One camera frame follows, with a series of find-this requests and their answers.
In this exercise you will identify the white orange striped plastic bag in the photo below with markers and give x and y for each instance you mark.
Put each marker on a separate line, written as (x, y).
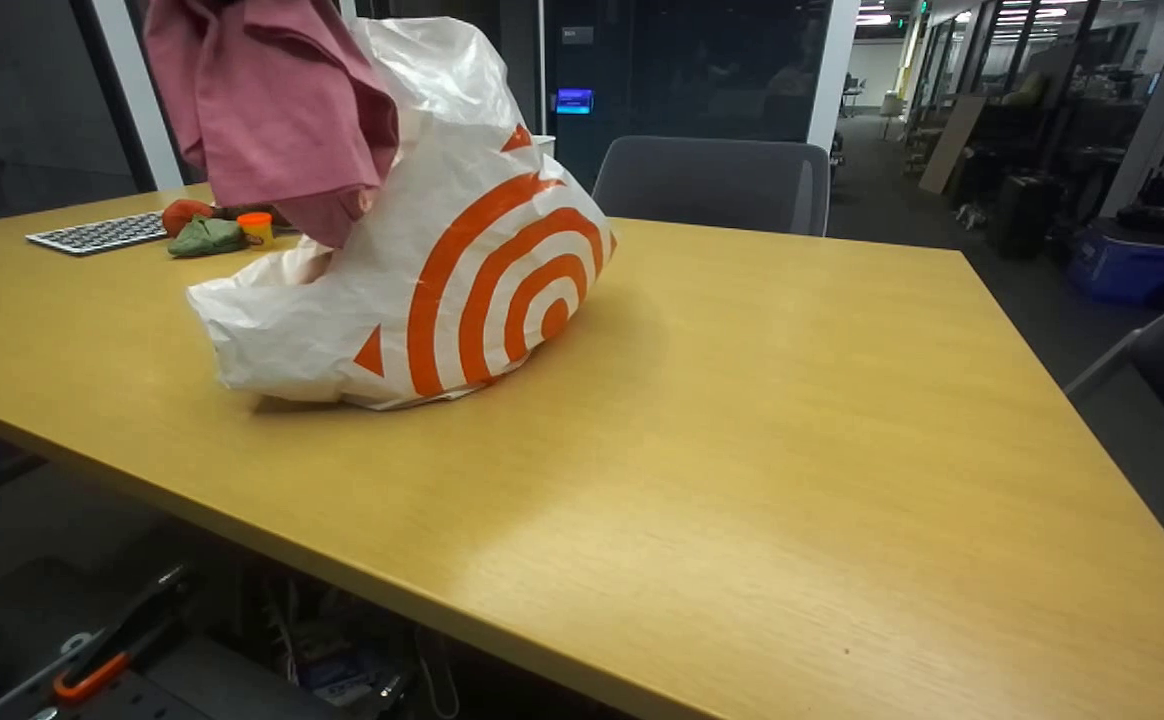
(473, 200)

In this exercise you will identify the pink shirt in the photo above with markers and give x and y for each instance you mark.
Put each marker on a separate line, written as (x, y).
(272, 104)

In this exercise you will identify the grey office chair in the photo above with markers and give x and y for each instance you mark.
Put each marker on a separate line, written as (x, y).
(720, 180)

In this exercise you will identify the blue glowing screen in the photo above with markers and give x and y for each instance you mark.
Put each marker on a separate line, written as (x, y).
(573, 101)

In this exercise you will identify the small orange play-dough cup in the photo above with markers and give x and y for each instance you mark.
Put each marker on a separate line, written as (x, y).
(253, 225)

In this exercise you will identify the green plush toy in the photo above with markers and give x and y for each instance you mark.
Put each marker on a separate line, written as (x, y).
(207, 241)

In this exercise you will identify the orange ball toy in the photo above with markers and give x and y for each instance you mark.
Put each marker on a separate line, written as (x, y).
(187, 215)

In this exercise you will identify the leaning wooden board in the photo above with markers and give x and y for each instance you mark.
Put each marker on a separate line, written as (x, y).
(955, 147)

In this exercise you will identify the white keyboard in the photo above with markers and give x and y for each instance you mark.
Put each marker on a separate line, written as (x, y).
(99, 234)

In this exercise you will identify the blue storage tub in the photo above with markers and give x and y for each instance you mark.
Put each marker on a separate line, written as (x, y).
(1127, 267)

